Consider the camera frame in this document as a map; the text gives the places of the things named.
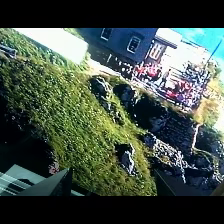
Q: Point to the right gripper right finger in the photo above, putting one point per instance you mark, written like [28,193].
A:
[173,187]

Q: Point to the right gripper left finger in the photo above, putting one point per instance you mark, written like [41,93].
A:
[55,186]

